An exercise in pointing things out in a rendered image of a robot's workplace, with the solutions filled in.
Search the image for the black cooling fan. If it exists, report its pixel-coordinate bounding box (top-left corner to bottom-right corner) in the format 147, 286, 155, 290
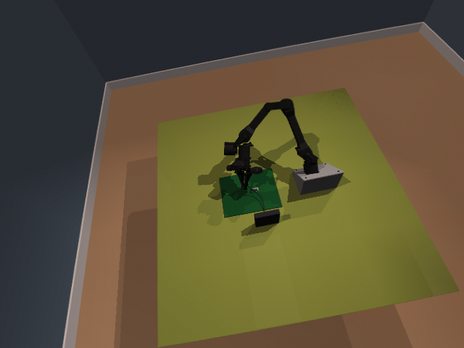
254, 209, 280, 227

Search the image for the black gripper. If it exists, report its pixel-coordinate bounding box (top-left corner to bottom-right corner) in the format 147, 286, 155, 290
226, 155, 262, 186

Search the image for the green circuit board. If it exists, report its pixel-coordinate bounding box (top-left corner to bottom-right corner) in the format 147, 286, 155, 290
219, 168, 282, 218

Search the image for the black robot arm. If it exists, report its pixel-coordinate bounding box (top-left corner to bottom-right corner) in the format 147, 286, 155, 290
224, 98, 319, 175

